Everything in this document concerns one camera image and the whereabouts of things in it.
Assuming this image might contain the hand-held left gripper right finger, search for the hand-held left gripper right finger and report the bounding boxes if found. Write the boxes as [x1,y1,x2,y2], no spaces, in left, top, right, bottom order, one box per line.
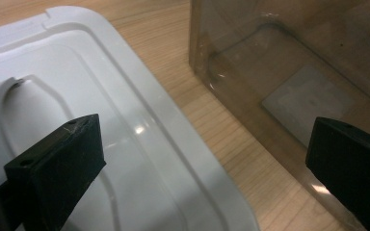
[304,116,370,231]

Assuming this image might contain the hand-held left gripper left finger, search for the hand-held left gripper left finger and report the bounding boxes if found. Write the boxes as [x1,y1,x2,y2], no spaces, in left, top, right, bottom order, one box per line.
[3,113,107,231]

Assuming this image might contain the clear plastic storage box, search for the clear plastic storage box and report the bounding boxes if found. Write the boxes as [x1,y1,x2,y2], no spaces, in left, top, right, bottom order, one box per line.
[188,0,370,231]

